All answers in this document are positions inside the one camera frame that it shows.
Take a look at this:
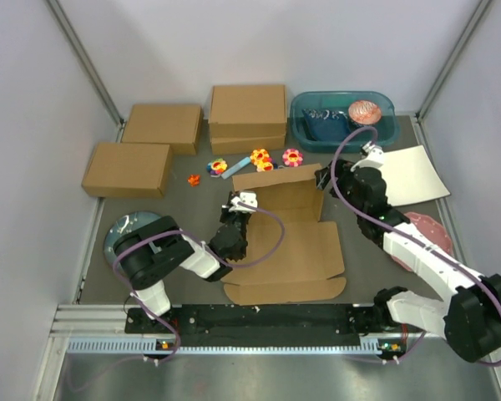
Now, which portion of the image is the light blue tube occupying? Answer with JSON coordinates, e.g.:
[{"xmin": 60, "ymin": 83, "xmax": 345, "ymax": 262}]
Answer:
[{"xmin": 221, "ymin": 156, "xmax": 251, "ymax": 180}]

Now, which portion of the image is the brown cardboard box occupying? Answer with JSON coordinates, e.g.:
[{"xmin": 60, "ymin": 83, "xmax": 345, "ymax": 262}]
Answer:
[{"xmin": 222, "ymin": 164, "xmax": 347, "ymax": 306}]

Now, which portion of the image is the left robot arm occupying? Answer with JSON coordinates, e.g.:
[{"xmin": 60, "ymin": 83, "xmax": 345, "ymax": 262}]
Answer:
[{"xmin": 107, "ymin": 206, "xmax": 252, "ymax": 332}]

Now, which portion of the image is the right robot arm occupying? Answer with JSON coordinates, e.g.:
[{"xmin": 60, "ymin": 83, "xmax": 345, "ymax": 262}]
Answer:
[{"xmin": 315, "ymin": 160, "xmax": 501, "ymax": 363}]

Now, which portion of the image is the folded cardboard box back left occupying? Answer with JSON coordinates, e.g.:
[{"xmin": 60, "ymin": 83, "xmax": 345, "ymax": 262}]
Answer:
[{"xmin": 122, "ymin": 104, "xmax": 203, "ymax": 155}]

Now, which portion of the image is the folded cardboard box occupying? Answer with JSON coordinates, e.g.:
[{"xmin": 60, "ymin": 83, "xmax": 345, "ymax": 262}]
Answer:
[
  {"xmin": 122, "ymin": 104, "xmax": 203, "ymax": 155},
  {"xmin": 82, "ymin": 142, "xmax": 173, "ymax": 198}
]

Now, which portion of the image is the stacked cardboard box top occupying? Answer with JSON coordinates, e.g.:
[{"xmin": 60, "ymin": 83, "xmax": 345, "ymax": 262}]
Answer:
[{"xmin": 209, "ymin": 84, "xmax": 287, "ymax": 139}]

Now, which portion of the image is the folded cardboard box front left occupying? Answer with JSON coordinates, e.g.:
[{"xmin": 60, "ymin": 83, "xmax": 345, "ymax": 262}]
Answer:
[{"xmin": 82, "ymin": 142, "xmax": 173, "ymax": 198}]

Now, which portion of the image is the white square plate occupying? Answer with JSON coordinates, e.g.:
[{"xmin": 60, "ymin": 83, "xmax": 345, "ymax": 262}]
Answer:
[{"xmin": 380, "ymin": 145, "xmax": 450, "ymax": 207}]

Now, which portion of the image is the orange glitter leaf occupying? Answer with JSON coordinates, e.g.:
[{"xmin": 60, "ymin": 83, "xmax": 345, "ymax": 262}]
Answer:
[{"xmin": 188, "ymin": 175, "xmax": 200, "ymax": 187}]

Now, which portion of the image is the blue flower plush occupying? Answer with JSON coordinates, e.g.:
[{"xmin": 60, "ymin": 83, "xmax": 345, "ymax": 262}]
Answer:
[{"xmin": 206, "ymin": 158, "xmax": 228, "ymax": 177}]

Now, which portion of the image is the pink dotted plate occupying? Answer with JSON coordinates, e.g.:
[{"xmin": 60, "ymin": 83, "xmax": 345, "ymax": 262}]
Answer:
[{"xmin": 404, "ymin": 211, "xmax": 454, "ymax": 256}]

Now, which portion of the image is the blue patterned bowl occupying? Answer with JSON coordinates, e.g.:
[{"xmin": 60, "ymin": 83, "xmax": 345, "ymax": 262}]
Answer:
[{"xmin": 302, "ymin": 109, "xmax": 350, "ymax": 142}]

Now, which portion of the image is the red patterned bowl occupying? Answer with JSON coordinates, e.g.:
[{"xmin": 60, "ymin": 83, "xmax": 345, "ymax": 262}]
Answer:
[{"xmin": 347, "ymin": 100, "xmax": 382, "ymax": 126}]

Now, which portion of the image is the pink flower plush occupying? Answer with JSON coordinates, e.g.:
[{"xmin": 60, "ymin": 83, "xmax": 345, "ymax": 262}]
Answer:
[{"xmin": 282, "ymin": 148, "xmax": 304, "ymax": 167}]

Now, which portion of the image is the rainbow flower plush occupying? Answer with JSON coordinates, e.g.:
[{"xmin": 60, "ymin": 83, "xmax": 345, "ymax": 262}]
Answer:
[{"xmin": 256, "ymin": 158, "xmax": 285, "ymax": 172}]

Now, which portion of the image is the orange flower plush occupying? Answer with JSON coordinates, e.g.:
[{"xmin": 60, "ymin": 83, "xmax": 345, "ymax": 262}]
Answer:
[{"xmin": 250, "ymin": 149, "xmax": 270, "ymax": 165}]

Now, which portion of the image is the teal plastic bin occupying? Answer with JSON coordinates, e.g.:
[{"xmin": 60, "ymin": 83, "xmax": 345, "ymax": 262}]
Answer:
[{"xmin": 289, "ymin": 91, "xmax": 400, "ymax": 154}]

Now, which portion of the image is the blue round plate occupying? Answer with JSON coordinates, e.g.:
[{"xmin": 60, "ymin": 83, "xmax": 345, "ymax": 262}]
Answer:
[{"xmin": 103, "ymin": 211, "xmax": 161, "ymax": 266}]

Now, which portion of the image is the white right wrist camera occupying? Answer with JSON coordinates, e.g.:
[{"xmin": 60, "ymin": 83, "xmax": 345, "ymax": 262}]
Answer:
[{"xmin": 351, "ymin": 141, "xmax": 385, "ymax": 172}]

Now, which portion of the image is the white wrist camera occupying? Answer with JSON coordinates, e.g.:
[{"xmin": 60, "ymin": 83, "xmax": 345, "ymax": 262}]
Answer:
[
  {"xmin": 229, "ymin": 190, "xmax": 258, "ymax": 213},
  {"xmin": 351, "ymin": 141, "xmax": 385, "ymax": 172}
]

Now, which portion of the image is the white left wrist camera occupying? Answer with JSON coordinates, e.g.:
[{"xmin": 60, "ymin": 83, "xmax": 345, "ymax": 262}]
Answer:
[{"xmin": 229, "ymin": 190, "xmax": 258, "ymax": 213}]

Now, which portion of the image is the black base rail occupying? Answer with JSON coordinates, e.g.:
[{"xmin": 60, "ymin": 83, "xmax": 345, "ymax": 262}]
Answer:
[{"xmin": 124, "ymin": 302, "xmax": 406, "ymax": 348}]

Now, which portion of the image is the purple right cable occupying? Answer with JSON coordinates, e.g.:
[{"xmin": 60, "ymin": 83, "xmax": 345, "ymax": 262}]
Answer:
[{"xmin": 331, "ymin": 126, "xmax": 501, "ymax": 368}]

